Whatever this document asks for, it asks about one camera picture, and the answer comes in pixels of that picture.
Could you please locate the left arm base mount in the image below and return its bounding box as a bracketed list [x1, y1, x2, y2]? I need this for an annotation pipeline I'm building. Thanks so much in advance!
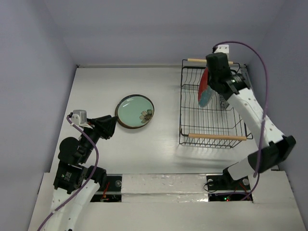
[91, 175, 122, 203]

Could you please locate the dark teal blossom plate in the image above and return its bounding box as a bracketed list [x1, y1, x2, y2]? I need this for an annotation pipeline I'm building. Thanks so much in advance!
[115, 94, 155, 128]

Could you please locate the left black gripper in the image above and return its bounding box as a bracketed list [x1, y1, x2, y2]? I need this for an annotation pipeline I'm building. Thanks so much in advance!
[80, 114, 118, 162]

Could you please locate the grey tree pattern plate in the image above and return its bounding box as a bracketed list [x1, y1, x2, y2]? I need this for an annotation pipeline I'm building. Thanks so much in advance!
[219, 94, 230, 110]

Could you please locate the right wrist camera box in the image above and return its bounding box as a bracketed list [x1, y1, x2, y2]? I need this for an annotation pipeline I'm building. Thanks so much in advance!
[212, 44, 230, 55]

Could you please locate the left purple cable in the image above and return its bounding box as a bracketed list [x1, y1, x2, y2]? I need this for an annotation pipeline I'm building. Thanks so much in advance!
[36, 114, 100, 231]

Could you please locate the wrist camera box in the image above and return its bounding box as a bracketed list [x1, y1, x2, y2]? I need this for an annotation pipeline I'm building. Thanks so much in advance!
[71, 110, 87, 127]
[212, 44, 230, 55]

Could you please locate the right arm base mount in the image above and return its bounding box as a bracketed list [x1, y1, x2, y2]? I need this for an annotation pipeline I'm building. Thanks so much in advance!
[204, 175, 253, 202]

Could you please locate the aluminium rail right side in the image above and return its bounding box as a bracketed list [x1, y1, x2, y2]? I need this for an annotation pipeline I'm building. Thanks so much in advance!
[241, 64, 279, 171]

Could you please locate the silver foil strip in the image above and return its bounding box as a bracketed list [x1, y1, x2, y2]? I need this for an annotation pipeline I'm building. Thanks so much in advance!
[121, 174, 208, 203]

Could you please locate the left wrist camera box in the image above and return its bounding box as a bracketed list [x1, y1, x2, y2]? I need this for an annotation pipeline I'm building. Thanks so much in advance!
[71, 110, 87, 127]

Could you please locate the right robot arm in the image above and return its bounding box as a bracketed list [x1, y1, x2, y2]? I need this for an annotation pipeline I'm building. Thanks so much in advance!
[206, 52, 296, 189]

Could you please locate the black wire dish rack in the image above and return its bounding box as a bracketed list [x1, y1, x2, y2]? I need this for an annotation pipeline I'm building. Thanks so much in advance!
[179, 59, 253, 148]

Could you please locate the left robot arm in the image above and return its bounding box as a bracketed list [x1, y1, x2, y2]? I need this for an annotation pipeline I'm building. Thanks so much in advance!
[40, 110, 118, 231]

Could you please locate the red and teal plate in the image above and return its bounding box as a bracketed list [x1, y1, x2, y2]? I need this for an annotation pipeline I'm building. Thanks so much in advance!
[198, 67, 214, 108]

